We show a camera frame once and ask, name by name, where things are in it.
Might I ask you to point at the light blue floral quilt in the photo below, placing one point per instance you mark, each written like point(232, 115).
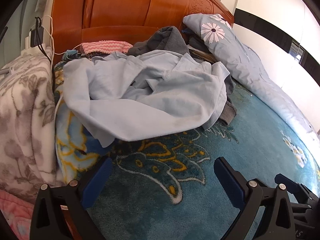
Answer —
point(237, 55)

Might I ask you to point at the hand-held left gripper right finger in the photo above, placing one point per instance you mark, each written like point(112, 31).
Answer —
point(230, 182)

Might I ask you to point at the white grey floral blanket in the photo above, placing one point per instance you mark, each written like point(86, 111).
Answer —
point(22, 117)

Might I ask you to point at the light blue printed shirt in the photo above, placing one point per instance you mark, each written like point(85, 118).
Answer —
point(150, 100)

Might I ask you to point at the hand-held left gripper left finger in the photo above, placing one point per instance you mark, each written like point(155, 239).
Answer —
point(97, 182)

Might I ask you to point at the teal floral blanket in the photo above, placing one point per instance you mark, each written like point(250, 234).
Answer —
point(175, 205)

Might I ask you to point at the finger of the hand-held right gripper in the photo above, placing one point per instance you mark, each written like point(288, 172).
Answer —
point(287, 180)

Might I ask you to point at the wooden headboard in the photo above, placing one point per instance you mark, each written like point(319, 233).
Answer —
point(125, 5)

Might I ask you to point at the grey garment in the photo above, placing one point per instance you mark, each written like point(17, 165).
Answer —
point(170, 40)

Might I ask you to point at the black charger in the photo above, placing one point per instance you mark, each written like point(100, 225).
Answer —
point(37, 36)

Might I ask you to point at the pink white zigzag cloth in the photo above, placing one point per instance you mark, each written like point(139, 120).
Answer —
point(105, 47)

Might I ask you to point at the leopard print cloth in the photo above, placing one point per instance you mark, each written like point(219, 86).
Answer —
point(96, 54)

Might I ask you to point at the white black wardrobe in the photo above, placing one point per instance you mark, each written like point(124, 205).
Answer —
point(275, 42)

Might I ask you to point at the small teal cloth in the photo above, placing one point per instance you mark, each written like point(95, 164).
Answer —
point(70, 54)

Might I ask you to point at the white charger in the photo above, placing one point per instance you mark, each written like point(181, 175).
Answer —
point(27, 41)

